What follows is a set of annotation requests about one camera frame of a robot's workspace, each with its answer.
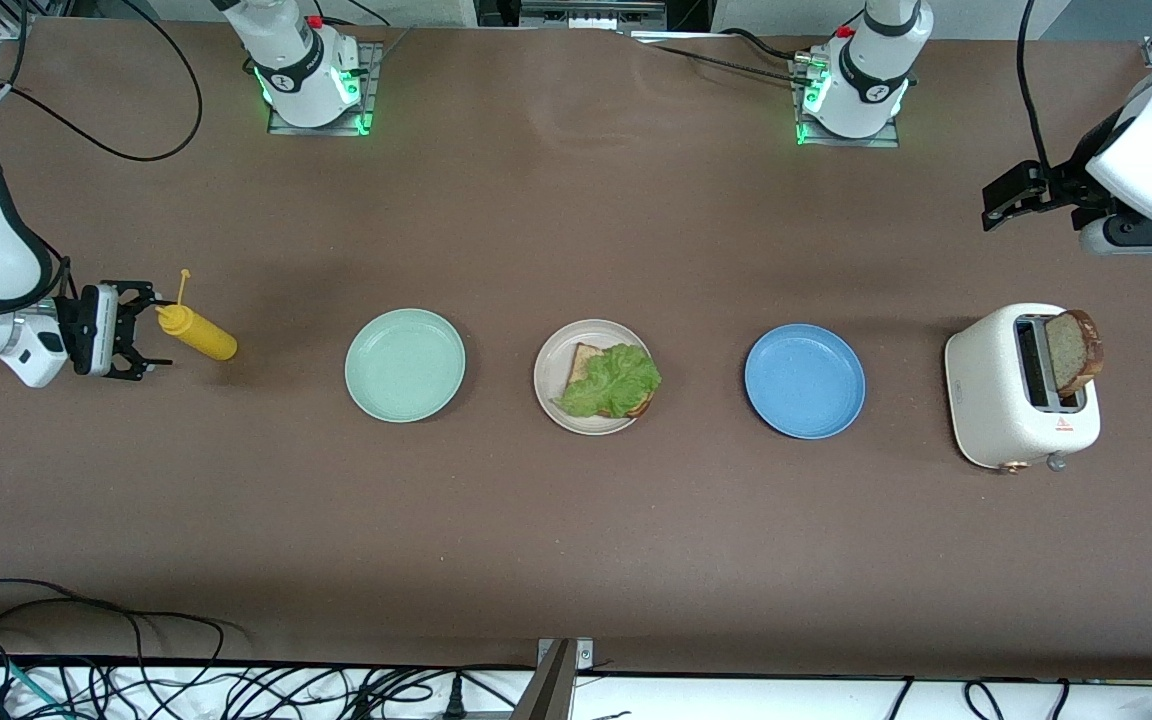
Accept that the green lettuce leaf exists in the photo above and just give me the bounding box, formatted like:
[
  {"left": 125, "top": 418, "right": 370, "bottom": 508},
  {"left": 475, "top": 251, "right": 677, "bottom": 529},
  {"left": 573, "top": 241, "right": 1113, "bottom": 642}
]
[{"left": 550, "top": 343, "right": 664, "bottom": 421}]

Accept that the metal table bracket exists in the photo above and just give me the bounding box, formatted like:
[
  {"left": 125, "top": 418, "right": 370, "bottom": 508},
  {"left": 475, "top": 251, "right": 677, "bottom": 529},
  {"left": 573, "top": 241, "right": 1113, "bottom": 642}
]
[{"left": 510, "top": 637, "right": 596, "bottom": 720}]

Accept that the black equipment rack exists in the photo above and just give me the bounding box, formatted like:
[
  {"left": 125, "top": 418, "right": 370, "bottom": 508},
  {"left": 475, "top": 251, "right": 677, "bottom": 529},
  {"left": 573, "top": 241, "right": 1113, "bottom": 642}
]
[{"left": 473, "top": 0, "right": 713, "bottom": 32}]

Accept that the black floor cable bundle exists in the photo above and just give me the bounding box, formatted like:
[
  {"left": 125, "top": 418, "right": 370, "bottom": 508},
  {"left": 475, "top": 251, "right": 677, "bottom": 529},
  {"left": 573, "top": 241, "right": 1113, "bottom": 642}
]
[{"left": 0, "top": 577, "right": 537, "bottom": 720}]

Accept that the yellow mustard squeeze bottle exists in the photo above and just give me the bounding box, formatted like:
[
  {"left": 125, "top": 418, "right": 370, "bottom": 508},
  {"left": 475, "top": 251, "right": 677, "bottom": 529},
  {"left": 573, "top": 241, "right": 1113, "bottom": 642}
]
[{"left": 155, "top": 268, "right": 239, "bottom": 362}]

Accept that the green plate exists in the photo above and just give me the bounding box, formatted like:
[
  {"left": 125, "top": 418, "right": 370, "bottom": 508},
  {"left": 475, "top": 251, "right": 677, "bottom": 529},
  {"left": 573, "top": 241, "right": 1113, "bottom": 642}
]
[{"left": 344, "top": 308, "right": 467, "bottom": 424}]

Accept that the thin black table cable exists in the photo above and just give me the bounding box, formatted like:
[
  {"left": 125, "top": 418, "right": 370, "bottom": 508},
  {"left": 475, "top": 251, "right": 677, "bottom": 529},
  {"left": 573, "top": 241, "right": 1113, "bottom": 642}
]
[{"left": 718, "top": 27, "right": 803, "bottom": 61}]

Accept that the blue plate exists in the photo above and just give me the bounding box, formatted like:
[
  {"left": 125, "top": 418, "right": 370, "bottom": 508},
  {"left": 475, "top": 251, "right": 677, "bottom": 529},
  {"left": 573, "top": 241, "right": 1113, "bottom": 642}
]
[{"left": 744, "top": 323, "right": 867, "bottom": 440}]

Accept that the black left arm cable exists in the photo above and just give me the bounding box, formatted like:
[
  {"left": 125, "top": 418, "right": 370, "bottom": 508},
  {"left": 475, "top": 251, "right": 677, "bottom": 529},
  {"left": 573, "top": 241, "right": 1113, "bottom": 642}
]
[{"left": 1017, "top": 0, "right": 1054, "bottom": 173}]

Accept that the beige plate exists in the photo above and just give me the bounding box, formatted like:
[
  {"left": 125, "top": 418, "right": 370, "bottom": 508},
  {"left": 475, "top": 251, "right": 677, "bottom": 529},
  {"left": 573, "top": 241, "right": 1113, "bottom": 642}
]
[{"left": 533, "top": 319, "right": 656, "bottom": 436}]

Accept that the brown bread slice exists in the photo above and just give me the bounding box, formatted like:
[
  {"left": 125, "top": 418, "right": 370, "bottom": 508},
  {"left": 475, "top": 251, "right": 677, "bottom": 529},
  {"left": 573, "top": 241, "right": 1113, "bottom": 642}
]
[
  {"left": 564, "top": 343, "right": 656, "bottom": 420},
  {"left": 1043, "top": 309, "right": 1105, "bottom": 400}
]

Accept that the white toaster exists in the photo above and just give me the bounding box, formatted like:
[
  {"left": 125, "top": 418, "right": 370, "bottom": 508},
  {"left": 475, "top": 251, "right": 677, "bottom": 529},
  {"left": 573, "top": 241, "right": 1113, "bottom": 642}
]
[{"left": 944, "top": 303, "right": 1103, "bottom": 473}]

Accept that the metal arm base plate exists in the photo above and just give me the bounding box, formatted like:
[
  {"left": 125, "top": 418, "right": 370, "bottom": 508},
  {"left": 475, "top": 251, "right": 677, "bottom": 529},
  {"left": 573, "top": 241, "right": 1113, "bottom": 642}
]
[
  {"left": 267, "top": 41, "right": 385, "bottom": 137},
  {"left": 788, "top": 55, "right": 903, "bottom": 150}
]

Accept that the black corrugated cable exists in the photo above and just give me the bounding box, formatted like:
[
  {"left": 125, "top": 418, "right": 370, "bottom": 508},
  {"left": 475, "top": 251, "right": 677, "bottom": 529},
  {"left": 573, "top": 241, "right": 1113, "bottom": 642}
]
[{"left": 650, "top": 43, "right": 809, "bottom": 87}]

